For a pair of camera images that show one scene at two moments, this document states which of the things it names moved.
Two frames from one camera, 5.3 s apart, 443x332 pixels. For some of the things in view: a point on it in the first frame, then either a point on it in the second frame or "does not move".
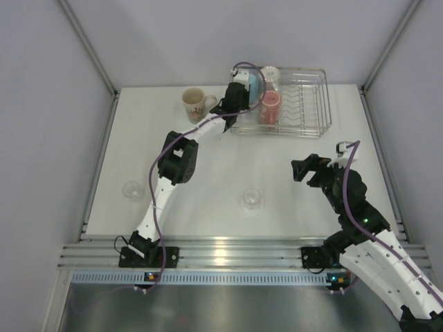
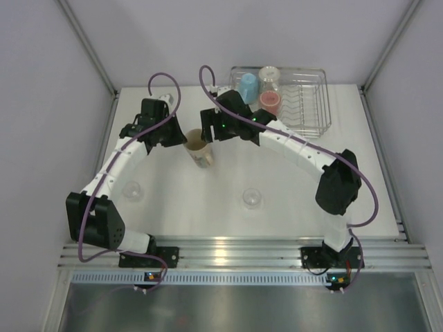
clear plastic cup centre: [251, 197] does not move
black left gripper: [245, 95] -> [178, 137]
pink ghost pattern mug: [270, 108] does not move
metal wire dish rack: [306, 107] does not move
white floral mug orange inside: [271, 75] does not move
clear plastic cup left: [132, 190] does not move
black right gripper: [313, 162] -> [208, 119]
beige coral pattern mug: [195, 100] -> [201, 152]
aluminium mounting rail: [217, 252] does not move
